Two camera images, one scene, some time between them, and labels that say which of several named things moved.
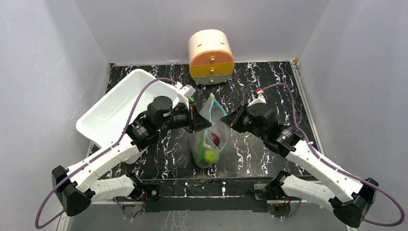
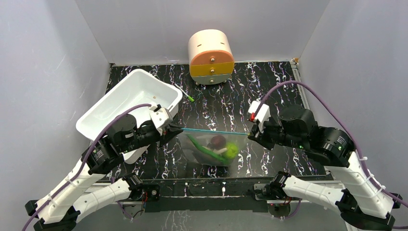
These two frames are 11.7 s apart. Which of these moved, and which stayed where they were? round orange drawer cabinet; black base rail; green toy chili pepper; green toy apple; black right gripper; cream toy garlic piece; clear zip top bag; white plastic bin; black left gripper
Moved: clear zip top bag; cream toy garlic piece; green toy chili pepper; black left gripper; green toy apple; black right gripper
Stayed: round orange drawer cabinet; white plastic bin; black base rail
